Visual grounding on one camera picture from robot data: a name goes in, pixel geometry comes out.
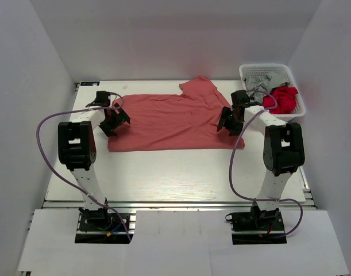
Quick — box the blue label sticker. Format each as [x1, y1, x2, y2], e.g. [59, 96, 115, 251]
[80, 81, 100, 86]

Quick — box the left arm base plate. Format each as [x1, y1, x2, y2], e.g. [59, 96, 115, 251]
[75, 208, 133, 244]

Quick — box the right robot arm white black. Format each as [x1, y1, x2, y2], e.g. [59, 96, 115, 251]
[217, 90, 305, 229]

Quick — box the white plastic basket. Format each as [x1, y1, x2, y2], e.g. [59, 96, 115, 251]
[239, 63, 306, 121]

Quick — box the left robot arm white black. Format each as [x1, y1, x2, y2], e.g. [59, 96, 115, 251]
[58, 91, 130, 229]

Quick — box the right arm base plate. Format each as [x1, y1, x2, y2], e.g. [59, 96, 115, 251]
[225, 205, 287, 245]

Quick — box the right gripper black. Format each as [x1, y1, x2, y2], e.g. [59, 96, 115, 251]
[218, 106, 245, 136]

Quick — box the grey t-shirt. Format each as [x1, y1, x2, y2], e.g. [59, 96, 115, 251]
[244, 72, 290, 104]

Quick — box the bright red t-shirt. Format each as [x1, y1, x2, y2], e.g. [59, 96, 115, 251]
[270, 86, 298, 114]

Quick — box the aluminium table rail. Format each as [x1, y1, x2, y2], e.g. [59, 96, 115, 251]
[41, 198, 318, 210]

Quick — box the salmon pink t-shirt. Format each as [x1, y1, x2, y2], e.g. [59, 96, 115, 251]
[107, 76, 245, 152]

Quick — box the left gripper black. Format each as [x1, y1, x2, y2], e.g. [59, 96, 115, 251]
[99, 103, 130, 137]

